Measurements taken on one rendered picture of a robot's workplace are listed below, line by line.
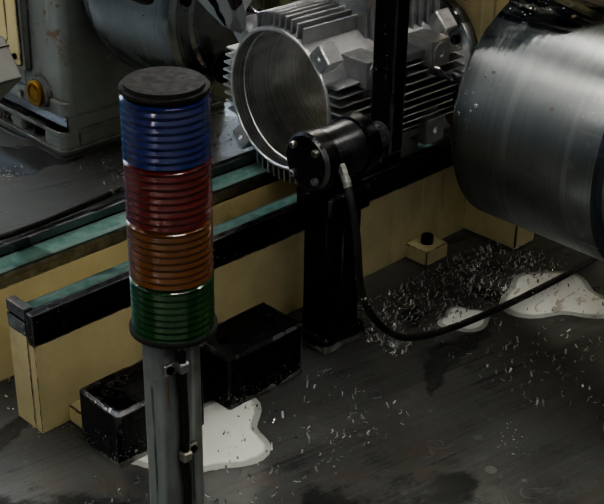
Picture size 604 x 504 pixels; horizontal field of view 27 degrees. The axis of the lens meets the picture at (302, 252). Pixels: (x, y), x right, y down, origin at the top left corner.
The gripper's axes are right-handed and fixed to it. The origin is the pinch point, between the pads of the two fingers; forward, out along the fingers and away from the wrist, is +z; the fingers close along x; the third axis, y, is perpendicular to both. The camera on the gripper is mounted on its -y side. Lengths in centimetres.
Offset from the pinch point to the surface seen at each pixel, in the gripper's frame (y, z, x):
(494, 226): 9.7, 36.0, -17.9
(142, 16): 1.1, 5.9, 20.5
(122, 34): -0.2, 9.3, 25.5
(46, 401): -42.8, 4.3, -13.3
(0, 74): -20.5, -8.3, 10.9
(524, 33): 10.0, -0.3, -31.8
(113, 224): -24.1, 5.4, -2.0
